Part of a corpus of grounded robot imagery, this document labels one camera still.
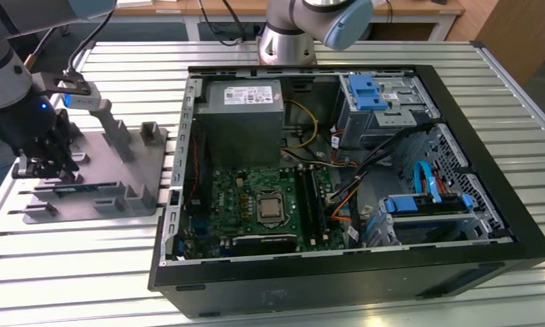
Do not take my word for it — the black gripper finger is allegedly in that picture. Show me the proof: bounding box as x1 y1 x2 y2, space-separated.
11 138 58 180
49 109 81 183

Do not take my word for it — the black RAM slot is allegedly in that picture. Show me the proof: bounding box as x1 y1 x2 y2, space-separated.
295 164 317 245

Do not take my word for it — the grey parts rack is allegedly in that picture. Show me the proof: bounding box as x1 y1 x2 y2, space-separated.
21 100 171 225

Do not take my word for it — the green motherboard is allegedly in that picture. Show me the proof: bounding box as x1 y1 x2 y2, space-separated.
174 165 350 260

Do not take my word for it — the grey power supply unit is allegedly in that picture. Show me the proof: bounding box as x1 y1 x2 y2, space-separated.
194 80 286 170

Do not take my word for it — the wooden desk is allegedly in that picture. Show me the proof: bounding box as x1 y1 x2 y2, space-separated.
113 0 465 42

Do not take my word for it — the black CPU socket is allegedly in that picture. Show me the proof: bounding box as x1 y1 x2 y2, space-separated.
253 187 287 229

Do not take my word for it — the silver CPU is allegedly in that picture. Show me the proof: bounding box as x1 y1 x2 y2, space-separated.
258 198 282 219

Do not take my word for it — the metal socket cover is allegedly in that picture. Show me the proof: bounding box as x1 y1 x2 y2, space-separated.
254 196 286 225

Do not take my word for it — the black graphics card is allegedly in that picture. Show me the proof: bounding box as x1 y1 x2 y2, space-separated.
229 233 299 256

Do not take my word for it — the blue plastic drive carrier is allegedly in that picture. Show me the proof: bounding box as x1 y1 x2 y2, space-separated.
347 74 389 110

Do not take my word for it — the black PC case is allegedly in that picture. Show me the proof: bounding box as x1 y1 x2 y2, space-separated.
146 63 545 320

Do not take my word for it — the grey metal drive cage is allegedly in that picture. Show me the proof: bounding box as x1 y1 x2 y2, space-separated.
338 73 441 149

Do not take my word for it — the hard disk in blue carrier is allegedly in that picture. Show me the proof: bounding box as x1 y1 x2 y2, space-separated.
383 193 471 216

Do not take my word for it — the grey metal disk bay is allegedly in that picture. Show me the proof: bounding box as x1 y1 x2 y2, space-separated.
375 193 514 247

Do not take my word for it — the wooden cabinet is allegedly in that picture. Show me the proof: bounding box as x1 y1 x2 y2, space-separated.
474 0 545 86

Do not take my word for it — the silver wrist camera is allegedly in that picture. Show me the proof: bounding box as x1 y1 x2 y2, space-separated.
62 77 103 110

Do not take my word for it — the black white wire bundle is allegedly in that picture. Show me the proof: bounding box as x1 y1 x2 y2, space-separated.
279 149 359 170

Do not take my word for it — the yellow wire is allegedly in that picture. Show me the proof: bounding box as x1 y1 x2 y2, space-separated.
283 100 319 149

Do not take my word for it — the orange wire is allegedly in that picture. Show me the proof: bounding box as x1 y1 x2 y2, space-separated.
330 197 361 222

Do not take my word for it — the blue SATA cable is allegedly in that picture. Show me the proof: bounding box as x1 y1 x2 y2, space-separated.
411 159 441 204

